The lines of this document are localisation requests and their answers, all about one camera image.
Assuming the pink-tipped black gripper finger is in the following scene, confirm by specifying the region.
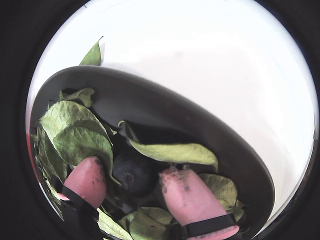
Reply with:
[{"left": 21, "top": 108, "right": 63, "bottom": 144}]
[
  {"left": 56, "top": 156, "right": 108, "bottom": 240},
  {"left": 158, "top": 167, "right": 240, "bottom": 240}
]

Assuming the dark blueberry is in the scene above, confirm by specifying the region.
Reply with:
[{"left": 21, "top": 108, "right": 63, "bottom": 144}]
[{"left": 112, "top": 151, "right": 159, "bottom": 197}]

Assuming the dark grey round bowl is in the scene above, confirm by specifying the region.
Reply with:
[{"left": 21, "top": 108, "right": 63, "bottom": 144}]
[{"left": 31, "top": 65, "right": 276, "bottom": 240}]

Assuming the green dried leaf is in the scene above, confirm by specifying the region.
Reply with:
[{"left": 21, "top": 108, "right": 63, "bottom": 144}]
[
  {"left": 78, "top": 36, "right": 105, "bottom": 67},
  {"left": 59, "top": 87, "right": 96, "bottom": 108},
  {"left": 198, "top": 173, "right": 238, "bottom": 210},
  {"left": 97, "top": 208, "right": 133, "bottom": 240},
  {"left": 53, "top": 125, "right": 121, "bottom": 186},
  {"left": 129, "top": 206, "right": 173, "bottom": 240},
  {"left": 117, "top": 120, "right": 219, "bottom": 173},
  {"left": 38, "top": 100, "right": 111, "bottom": 151}
]

